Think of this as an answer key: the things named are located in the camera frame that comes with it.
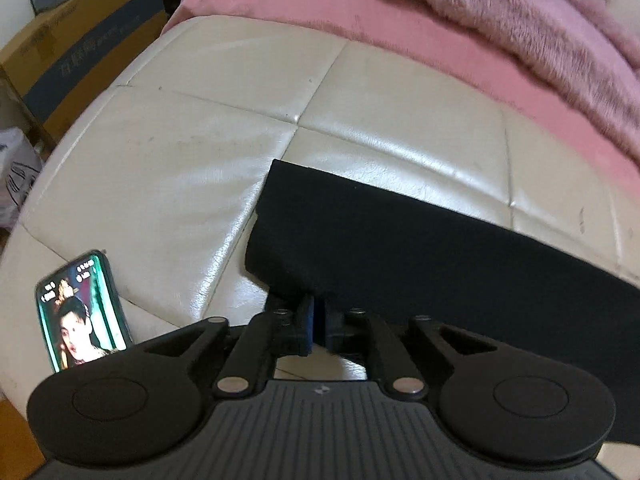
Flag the black pants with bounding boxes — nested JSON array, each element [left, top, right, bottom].
[[245, 160, 639, 443]]

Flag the smartphone with lit screen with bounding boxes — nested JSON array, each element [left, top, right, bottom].
[[35, 249, 134, 373]]

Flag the white plastic bag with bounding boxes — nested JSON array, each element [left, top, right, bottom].
[[0, 127, 42, 231]]

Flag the pink bed sheet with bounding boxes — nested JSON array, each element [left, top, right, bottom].
[[165, 0, 639, 194]]

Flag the brown cardboard box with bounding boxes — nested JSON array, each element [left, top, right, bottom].
[[1, 0, 166, 143]]

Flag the fluffy mauve blanket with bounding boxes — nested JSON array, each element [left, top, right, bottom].
[[226, 0, 640, 162]]

